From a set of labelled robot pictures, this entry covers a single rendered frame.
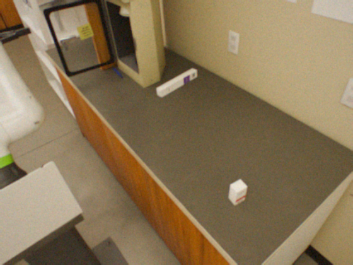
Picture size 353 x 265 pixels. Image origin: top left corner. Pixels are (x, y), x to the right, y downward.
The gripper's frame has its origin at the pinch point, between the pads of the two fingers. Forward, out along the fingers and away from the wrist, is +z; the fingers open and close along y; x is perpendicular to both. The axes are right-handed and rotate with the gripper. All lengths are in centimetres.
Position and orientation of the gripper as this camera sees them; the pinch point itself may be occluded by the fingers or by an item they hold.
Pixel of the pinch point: (23, 32)
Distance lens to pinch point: 160.2
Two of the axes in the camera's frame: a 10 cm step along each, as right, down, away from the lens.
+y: -6.0, -5.0, 6.2
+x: 0.6, 7.4, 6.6
